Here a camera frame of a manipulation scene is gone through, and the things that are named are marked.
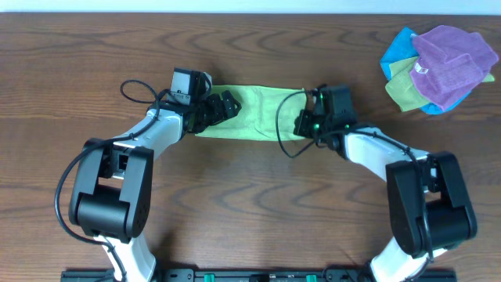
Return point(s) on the light green microfiber cloth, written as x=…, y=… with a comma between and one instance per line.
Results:
x=267, y=114

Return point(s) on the olive green microfiber cloth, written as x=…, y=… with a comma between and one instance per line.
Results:
x=443, y=82

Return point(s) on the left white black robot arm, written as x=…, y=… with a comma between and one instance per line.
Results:
x=112, y=190

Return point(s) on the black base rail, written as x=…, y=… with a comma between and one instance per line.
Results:
x=190, y=275

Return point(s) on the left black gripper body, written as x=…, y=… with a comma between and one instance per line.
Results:
x=211, y=110

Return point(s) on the blue microfiber cloth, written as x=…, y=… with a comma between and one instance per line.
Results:
x=397, y=58

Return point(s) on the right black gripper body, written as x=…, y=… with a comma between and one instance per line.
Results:
x=309, y=118

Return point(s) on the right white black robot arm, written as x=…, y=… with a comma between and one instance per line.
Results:
x=429, y=206

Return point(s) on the purple microfiber cloth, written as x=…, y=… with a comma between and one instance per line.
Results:
x=447, y=42

